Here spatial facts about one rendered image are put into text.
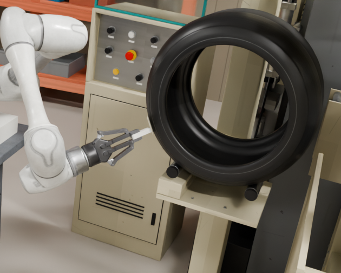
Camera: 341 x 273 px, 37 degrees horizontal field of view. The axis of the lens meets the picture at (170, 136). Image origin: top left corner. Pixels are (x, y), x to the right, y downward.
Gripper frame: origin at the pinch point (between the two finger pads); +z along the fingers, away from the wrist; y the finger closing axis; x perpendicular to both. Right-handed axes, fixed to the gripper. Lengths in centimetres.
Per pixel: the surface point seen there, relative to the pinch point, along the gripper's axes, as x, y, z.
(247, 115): -13, 12, 47
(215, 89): -353, 50, 195
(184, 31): 13.7, -26.8, 21.4
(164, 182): -2.6, 19.8, 2.8
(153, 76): 5.3, -16.5, 9.6
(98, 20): -88, -45, 24
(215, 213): 6.9, 34.8, 13.3
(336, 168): 11, 39, 63
